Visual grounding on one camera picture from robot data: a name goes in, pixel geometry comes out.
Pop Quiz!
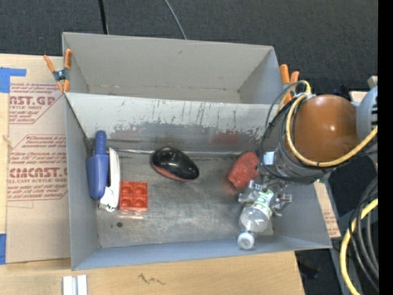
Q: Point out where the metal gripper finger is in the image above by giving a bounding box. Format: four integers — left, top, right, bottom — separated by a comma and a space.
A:
271, 193, 293, 218
238, 179, 258, 203

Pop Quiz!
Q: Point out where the clear plastic bottle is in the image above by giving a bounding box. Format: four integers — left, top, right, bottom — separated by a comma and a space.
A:
236, 189, 276, 251

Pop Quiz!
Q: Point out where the red sponge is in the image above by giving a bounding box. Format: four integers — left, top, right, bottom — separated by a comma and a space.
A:
227, 151, 260, 190

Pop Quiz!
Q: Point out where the grey metal bin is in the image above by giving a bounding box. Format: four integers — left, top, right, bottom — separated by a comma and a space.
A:
61, 31, 334, 272

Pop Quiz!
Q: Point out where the black and red computer mouse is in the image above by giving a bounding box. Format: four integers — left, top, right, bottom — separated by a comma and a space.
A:
150, 146, 200, 183

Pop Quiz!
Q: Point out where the red toy building brick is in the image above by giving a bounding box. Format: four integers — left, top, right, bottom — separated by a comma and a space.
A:
118, 181, 149, 212

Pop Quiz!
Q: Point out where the blue and white plastic tool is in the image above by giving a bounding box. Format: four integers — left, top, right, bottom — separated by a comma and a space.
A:
85, 130, 122, 212

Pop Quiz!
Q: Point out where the brown cardboard board red print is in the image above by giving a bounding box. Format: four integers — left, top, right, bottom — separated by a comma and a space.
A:
0, 53, 72, 264

